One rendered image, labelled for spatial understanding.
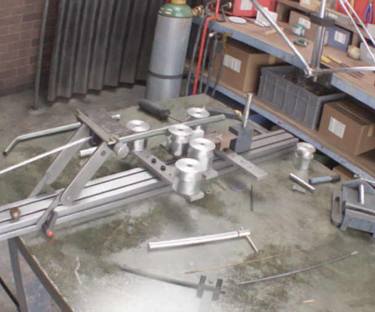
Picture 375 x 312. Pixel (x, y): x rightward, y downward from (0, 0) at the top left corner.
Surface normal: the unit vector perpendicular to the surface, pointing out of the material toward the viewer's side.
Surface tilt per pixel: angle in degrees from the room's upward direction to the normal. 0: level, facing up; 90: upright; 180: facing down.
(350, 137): 90
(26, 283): 90
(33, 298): 90
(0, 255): 0
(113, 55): 90
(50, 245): 0
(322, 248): 0
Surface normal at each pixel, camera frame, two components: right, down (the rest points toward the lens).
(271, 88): -0.75, 0.22
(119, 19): -0.21, 0.45
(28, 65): 0.65, 0.45
